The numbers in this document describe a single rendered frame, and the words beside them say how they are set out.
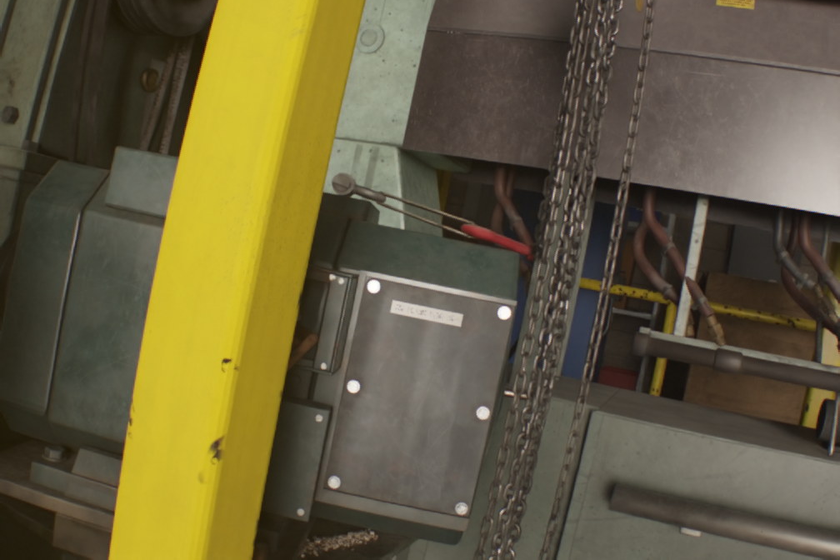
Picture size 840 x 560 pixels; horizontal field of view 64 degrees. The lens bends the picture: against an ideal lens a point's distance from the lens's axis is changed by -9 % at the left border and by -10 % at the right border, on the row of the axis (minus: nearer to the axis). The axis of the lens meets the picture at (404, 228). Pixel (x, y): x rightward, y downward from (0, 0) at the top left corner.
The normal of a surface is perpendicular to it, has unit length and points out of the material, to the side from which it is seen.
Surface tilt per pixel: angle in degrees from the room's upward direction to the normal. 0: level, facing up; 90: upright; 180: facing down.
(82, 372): 90
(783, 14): 78
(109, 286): 90
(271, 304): 90
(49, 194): 45
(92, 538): 90
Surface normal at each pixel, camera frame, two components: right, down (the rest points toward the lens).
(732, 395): -0.48, -0.14
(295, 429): -0.04, -0.06
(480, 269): 0.11, -0.73
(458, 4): -0.32, -0.33
